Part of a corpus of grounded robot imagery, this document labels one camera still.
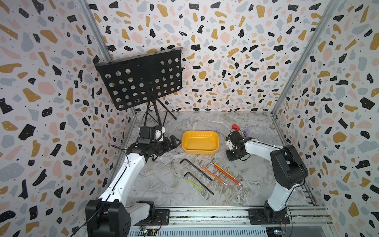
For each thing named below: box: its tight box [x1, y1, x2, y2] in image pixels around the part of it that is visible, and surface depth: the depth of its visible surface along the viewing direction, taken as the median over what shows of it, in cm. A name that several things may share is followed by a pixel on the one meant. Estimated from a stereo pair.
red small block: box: [231, 123, 241, 132], surface depth 112 cm
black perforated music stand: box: [93, 46, 184, 127], surface depth 76 cm
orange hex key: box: [198, 159, 228, 186], surface depth 90 cm
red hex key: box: [205, 162, 243, 187], surface depth 92 cm
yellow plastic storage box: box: [181, 130, 220, 155], surface depth 105 cm
